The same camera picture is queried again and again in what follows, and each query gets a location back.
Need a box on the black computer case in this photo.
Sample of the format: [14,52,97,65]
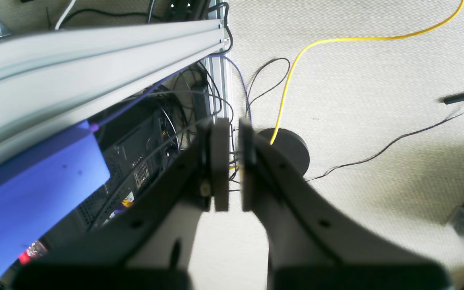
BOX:
[41,94,182,247]

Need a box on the black round stand base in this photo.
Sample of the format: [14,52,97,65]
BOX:
[272,128,311,179]

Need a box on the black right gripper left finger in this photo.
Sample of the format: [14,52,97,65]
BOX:
[14,118,230,290]

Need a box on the thin black floor cable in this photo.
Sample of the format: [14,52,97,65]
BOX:
[304,93,464,182]

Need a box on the yellow cable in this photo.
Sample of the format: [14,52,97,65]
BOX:
[270,0,464,145]

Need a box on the blue panel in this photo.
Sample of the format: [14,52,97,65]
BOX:
[0,121,110,276]

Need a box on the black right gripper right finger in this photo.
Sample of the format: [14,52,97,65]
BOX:
[238,118,452,290]

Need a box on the aluminium frame rail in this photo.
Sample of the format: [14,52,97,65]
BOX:
[0,19,225,164]

